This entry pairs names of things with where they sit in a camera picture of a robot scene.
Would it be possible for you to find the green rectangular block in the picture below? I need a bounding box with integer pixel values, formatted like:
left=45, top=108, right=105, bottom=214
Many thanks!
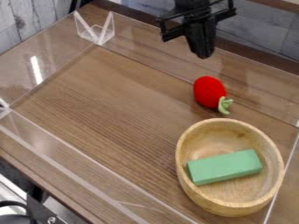
left=186, top=149, right=264, bottom=186

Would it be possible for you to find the clear acrylic enclosure wall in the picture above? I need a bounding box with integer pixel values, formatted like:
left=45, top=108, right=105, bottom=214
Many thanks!
left=0, top=6, right=299, bottom=224

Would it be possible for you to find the light wooden bowl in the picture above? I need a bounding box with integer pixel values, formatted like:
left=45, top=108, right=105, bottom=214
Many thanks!
left=175, top=118, right=285, bottom=217

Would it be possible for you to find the red knitted strawberry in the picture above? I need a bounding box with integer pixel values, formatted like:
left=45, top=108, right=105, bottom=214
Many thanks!
left=193, top=76, right=234, bottom=115

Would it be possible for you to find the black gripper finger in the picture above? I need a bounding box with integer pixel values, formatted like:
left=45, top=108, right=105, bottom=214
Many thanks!
left=186, top=23, right=210, bottom=59
left=206, top=16, right=217, bottom=56

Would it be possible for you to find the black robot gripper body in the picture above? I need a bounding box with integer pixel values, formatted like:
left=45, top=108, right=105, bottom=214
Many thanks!
left=158, top=0, right=237, bottom=42

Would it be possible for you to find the black metal stand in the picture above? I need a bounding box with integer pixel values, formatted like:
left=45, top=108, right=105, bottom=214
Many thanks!
left=0, top=160, right=70, bottom=224

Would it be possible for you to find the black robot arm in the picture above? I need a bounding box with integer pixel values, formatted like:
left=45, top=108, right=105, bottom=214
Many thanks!
left=158, top=0, right=237, bottom=59

